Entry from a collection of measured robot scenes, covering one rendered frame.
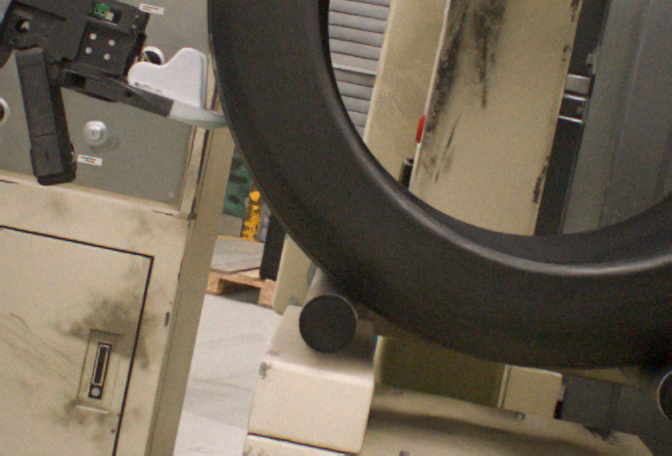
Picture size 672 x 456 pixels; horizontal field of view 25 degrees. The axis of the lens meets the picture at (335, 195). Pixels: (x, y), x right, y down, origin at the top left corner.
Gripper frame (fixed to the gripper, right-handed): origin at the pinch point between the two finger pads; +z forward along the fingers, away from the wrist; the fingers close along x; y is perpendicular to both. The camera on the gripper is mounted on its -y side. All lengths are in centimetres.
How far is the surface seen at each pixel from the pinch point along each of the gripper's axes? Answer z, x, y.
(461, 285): 22.5, -12.0, -4.9
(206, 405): -11, 385, -107
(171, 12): -16, 63, 9
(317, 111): 8.1, -12.3, 4.0
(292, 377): 12.7, -11.2, -15.8
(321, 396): 15.3, -11.3, -16.5
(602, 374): 41.7, 23.3, -11.9
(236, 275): -31, 668, -98
